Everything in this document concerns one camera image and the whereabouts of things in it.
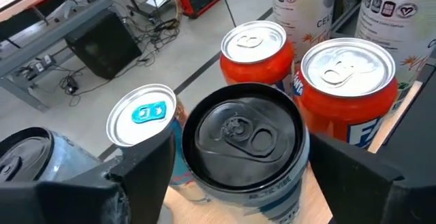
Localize black power adapter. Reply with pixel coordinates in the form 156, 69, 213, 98
64, 76, 80, 95

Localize white Celsius Arctic Vibe can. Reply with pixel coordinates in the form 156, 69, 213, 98
0, 127, 102, 184

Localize wooden workbench grey frame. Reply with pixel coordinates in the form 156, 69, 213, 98
0, 0, 115, 113

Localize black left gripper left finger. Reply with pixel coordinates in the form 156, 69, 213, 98
0, 128, 177, 224

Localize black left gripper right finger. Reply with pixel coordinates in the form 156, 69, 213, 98
308, 133, 436, 224

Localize black power strip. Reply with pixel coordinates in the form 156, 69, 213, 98
18, 53, 57, 80

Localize white Celsius can blue band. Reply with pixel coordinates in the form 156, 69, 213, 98
181, 82, 311, 224

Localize black cube box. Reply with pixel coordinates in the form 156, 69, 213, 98
63, 9, 143, 81

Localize silver Celsius Tropical Vibe can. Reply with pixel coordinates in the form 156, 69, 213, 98
354, 0, 436, 112
270, 0, 338, 63

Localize wooden shelf black frame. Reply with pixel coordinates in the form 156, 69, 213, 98
162, 57, 436, 224

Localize black tangled cables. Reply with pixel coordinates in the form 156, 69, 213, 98
121, 14, 182, 67

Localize blue silver Red Bull can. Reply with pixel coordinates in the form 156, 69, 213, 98
105, 83, 211, 204

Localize red Fanta soda can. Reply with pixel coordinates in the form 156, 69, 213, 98
219, 20, 296, 94
292, 37, 399, 149

